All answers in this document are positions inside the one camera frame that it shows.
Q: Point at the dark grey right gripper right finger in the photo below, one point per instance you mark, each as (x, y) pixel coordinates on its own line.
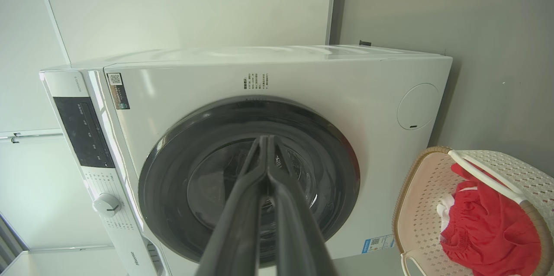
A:
(298, 232)

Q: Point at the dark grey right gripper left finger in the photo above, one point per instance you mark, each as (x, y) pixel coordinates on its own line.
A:
(236, 224)

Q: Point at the beige perforated laundry basket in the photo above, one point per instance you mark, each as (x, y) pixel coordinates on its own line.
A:
(422, 206)

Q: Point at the white garment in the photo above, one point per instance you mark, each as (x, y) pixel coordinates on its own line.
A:
(446, 207)

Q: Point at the round black washing machine door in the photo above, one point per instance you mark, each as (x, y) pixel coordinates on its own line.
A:
(181, 159)

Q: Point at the small black wall plug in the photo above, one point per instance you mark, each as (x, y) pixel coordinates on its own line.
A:
(365, 43)

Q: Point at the red garment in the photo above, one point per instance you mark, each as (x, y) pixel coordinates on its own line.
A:
(489, 228)

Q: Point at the dark QR code sticker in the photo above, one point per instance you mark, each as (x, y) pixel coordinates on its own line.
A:
(118, 92)

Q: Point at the white front-load washing machine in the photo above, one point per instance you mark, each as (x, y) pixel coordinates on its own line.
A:
(303, 79)

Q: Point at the blue energy label sticker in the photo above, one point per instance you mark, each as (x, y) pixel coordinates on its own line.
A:
(378, 244)

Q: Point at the white washer control knob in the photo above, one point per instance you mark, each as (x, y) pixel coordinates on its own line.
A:
(106, 205)

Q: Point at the round white filter cover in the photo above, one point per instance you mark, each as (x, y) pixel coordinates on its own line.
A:
(417, 106)

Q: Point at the small printed text label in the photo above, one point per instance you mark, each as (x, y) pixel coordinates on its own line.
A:
(256, 81)

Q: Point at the black washer control panel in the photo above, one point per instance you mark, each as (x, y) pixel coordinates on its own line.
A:
(84, 133)

